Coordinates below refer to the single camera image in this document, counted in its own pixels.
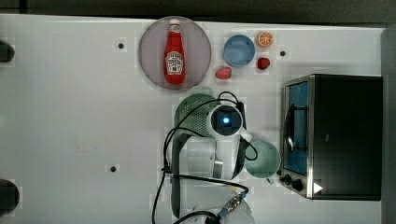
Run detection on green strainer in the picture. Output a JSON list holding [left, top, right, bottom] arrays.
[[174, 87, 218, 137]]

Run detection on red toy strawberry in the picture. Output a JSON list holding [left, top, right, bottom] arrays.
[[215, 66, 232, 80]]

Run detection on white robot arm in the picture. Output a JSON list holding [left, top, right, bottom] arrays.
[[171, 103, 255, 224]]

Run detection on orange slice toy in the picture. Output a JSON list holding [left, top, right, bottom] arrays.
[[256, 32, 274, 47]]

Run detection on black toaster oven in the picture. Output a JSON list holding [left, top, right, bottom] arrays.
[[278, 74, 383, 201]]

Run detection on green mug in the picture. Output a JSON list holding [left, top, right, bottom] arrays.
[[245, 141, 281, 184]]

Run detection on blue bowl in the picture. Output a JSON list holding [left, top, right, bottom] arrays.
[[223, 35, 255, 67]]

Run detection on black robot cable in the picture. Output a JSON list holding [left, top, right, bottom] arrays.
[[150, 91, 259, 224]]

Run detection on dark red toy fruit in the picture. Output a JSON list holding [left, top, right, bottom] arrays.
[[257, 58, 271, 70]]

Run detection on grey round plate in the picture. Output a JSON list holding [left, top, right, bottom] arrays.
[[138, 16, 211, 90]]

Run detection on red ketchup bottle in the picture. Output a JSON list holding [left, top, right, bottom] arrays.
[[163, 19, 186, 85]]

